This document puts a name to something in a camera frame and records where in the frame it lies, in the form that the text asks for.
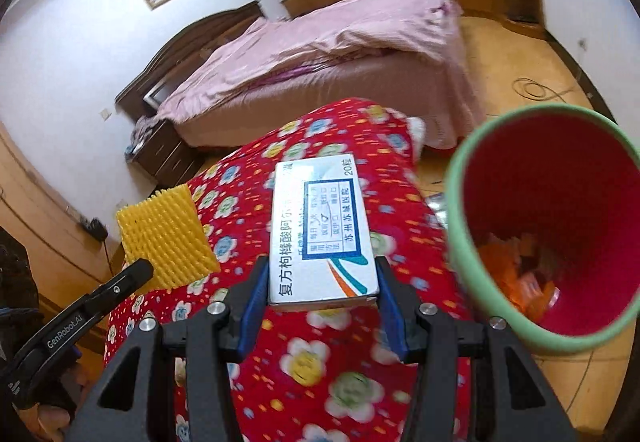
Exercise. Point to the dark wooden headboard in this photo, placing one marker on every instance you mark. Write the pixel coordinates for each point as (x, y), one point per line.
(181, 56)

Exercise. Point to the red smiley flower quilt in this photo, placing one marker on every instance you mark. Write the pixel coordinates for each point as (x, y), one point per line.
(320, 375)

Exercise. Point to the dark wooden nightstand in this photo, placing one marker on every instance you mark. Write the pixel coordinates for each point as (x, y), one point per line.
(165, 156)

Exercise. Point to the orange foam net bag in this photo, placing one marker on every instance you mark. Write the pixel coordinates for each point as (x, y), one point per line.
(524, 271)

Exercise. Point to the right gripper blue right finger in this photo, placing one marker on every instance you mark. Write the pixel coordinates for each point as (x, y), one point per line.
(397, 304)

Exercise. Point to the red bin with green rim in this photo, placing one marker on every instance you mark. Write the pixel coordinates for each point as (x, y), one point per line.
(570, 177)

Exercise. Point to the yellow foam net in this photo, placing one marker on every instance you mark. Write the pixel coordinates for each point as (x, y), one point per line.
(165, 230)

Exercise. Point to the clothes on nightstand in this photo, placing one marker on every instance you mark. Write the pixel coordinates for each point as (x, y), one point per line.
(143, 130)

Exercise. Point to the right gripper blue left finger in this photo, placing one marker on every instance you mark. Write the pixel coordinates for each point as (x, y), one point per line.
(246, 303)

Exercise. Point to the brown mattress bed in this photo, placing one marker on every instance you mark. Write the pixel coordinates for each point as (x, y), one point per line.
(442, 95)

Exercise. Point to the pink bed cover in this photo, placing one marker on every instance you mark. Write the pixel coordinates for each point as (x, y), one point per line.
(427, 28)

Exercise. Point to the wooden wardrobe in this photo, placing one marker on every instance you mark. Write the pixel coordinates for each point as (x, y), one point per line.
(66, 261)

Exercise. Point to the black wall charger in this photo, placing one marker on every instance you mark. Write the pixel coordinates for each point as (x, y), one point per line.
(95, 228)

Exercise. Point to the white blue medicine box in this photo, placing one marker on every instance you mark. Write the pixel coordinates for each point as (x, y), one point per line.
(320, 253)

